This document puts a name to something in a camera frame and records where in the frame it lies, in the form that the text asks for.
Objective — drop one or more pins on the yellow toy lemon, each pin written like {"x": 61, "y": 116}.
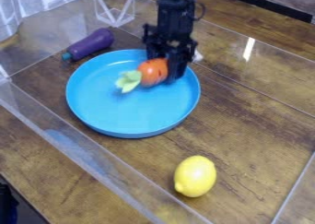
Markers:
{"x": 196, "y": 176}

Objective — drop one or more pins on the purple toy eggplant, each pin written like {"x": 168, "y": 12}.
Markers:
{"x": 101, "y": 39}

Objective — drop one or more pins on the white patterned curtain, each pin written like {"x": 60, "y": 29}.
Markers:
{"x": 15, "y": 10}

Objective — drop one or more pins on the clear acrylic enclosure wall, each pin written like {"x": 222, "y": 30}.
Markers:
{"x": 253, "y": 125}

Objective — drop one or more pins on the orange toy carrot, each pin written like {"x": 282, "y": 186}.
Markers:
{"x": 150, "y": 74}

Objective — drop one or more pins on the black baseboard strip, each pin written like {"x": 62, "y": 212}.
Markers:
{"x": 284, "y": 10}

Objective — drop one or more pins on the blue round tray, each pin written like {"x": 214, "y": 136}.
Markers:
{"x": 142, "y": 113}

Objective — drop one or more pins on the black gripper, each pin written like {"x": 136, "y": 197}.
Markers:
{"x": 169, "y": 39}

